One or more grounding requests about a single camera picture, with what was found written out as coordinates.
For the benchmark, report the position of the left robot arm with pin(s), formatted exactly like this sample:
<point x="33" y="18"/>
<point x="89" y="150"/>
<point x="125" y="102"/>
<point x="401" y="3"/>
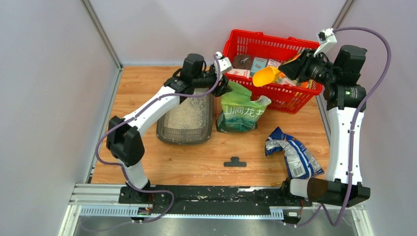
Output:
<point x="124" y="135"/>

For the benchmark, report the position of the blue crumpled bag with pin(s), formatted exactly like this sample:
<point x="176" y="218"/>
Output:
<point x="299" y="161"/>

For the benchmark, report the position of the black bag clip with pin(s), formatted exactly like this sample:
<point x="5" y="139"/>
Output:
<point x="235" y="162"/>

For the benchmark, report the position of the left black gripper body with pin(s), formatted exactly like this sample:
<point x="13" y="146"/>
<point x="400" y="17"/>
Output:
<point x="217" y="91"/>

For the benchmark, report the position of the teal small box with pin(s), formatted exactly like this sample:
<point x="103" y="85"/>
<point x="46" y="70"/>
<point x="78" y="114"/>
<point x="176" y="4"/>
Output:
<point x="257" y="64"/>

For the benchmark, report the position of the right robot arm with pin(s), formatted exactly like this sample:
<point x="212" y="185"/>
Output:
<point x="342" y="185"/>

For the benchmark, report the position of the red shopping basket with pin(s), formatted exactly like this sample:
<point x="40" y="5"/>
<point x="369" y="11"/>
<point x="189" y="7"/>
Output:
<point x="289" y="99"/>

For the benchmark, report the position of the orange box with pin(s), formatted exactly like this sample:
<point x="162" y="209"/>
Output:
<point x="304" y="85"/>

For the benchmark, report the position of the brown round item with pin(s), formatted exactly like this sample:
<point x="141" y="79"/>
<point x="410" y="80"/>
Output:
<point x="242" y="62"/>

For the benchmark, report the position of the pink grey box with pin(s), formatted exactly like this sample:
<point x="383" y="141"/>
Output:
<point x="273" y="63"/>

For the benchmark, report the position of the grey litter box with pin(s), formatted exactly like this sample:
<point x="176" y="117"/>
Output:
<point x="190" y="123"/>

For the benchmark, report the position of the green litter bag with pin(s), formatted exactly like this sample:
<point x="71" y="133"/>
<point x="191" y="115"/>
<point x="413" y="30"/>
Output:
<point x="239" y="112"/>

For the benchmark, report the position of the aluminium rail frame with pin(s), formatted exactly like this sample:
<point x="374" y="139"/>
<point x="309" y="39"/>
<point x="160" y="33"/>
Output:
<point x="94" y="210"/>

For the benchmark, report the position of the pink flat box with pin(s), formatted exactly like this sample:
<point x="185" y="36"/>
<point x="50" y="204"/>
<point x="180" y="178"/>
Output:
<point x="240" y="72"/>

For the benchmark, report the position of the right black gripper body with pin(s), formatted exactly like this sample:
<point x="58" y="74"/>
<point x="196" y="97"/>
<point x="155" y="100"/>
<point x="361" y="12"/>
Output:
<point x="311" y="68"/>

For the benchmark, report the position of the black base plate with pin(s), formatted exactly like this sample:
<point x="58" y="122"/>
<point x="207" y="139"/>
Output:
<point x="211" y="200"/>

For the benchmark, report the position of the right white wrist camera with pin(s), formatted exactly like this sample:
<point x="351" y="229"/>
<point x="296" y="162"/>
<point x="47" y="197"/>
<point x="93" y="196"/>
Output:
<point x="327" y="41"/>

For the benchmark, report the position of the yellow plastic scoop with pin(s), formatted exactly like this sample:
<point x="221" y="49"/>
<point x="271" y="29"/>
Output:
<point x="265" y="76"/>

